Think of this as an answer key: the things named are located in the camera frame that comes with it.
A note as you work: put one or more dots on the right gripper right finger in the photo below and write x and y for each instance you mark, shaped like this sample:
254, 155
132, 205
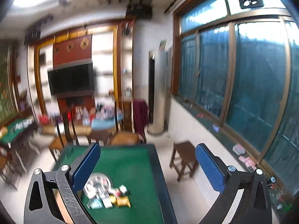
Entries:
255, 203

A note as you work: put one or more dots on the standing air conditioner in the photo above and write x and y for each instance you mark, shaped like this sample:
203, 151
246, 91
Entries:
157, 92

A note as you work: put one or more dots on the dark red cloth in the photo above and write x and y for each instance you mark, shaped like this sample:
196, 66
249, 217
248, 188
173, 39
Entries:
140, 116

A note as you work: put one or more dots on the cardboard tray box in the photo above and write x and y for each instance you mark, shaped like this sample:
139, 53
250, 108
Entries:
66, 217

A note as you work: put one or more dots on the teal cartoon tissue pack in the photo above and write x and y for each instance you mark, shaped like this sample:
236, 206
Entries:
95, 203

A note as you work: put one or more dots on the white square box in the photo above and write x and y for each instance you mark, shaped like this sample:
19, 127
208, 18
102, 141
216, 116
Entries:
107, 203

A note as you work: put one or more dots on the black television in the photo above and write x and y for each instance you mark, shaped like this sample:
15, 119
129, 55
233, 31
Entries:
72, 79

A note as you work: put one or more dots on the wooden stool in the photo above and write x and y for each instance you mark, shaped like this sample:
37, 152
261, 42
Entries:
183, 159

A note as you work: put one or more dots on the round mahjong table control panel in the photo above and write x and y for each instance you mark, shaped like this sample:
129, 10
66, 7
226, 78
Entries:
98, 185

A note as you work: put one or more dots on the green mahjong table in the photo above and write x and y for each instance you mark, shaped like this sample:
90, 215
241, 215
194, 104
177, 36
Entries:
139, 170
18, 132

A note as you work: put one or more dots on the yellow snack packet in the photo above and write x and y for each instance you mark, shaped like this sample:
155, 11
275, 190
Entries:
123, 201

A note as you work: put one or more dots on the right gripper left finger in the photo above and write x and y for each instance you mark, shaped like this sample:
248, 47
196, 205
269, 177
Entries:
41, 205

